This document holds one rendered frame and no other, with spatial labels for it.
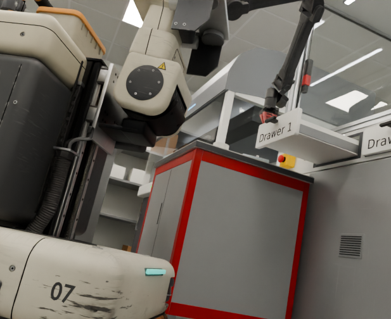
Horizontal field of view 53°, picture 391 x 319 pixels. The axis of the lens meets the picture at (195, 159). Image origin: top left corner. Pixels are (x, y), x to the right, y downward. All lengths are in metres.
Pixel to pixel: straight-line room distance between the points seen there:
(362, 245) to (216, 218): 0.54
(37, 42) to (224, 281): 1.08
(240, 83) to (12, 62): 1.75
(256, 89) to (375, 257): 1.46
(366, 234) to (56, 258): 1.10
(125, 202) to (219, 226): 4.08
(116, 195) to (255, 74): 3.42
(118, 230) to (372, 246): 4.41
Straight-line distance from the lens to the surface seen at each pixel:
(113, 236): 5.56
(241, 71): 2.61
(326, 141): 1.60
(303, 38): 1.83
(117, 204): 5.57
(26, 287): 0.84
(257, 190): 1.67
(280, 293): 1.73
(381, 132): 1.61
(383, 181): 1.56
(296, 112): 1.53
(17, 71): 1.04
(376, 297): 1.49
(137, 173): 5.24
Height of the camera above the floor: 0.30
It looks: 14 degrees up
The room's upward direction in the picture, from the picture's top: 12 degrees clockwise
